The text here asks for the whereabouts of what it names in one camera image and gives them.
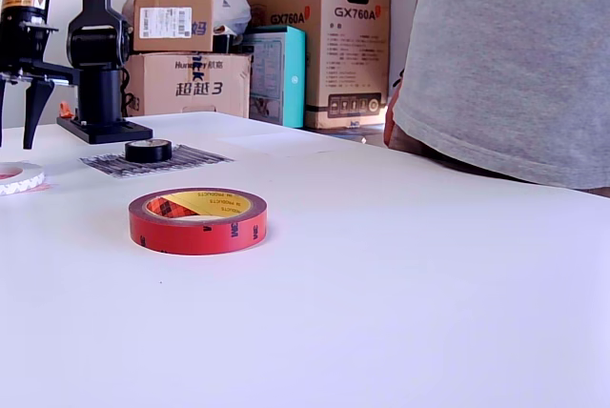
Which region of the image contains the red scribbled paper sheet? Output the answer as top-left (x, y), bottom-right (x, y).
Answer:
top-left (0, 181), bottom-right (53, 197)

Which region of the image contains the black scribbled paper sheet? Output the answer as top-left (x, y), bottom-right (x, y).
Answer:
top-left (78, 143), bottom-right (235, 180)

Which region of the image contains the white tape roll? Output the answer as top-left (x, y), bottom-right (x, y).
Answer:
top-left (0, 161), bottom-right (47, 197)

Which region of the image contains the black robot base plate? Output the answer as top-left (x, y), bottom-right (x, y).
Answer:
top-left (55, 114), bottom-right (154, 145)

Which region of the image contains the red tape roll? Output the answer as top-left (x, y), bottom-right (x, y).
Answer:
top-left (127, 187), bottom-right (269, 256)

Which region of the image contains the large GX760A cardboard box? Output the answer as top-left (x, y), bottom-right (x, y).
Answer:
top-left (232, 0), bottom-right (393, 132)

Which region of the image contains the person right hand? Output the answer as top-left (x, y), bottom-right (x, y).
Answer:
top-left (383, 88), bottom-right (404, 146)

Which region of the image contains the black tape roll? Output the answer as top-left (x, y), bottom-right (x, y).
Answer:
top-left (124, 138), bottom-right (173, 164)

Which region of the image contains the cardboard box with shipping label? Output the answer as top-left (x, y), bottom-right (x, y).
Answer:
top-left (132, 0), bottom-right (216, 54)

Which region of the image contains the Huntkey printed cardboard box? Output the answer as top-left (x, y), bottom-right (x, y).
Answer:
top-left (122, 51), bottom-right (253, 118)

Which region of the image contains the white plastic bag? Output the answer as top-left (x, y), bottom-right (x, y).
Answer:
top-left (212, 0), bottom-right (253, 38)

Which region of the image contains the person torso grey shirt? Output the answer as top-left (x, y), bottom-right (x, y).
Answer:
top-left (383, 0), bottom-right (610, 199)

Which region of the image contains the turquoise box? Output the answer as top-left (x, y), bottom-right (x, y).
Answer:
top-left (241, 25), bottom-right (307, 130)

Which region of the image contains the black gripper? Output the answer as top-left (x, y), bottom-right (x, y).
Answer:
top-left (0, 21), bottom-right (77, 151)

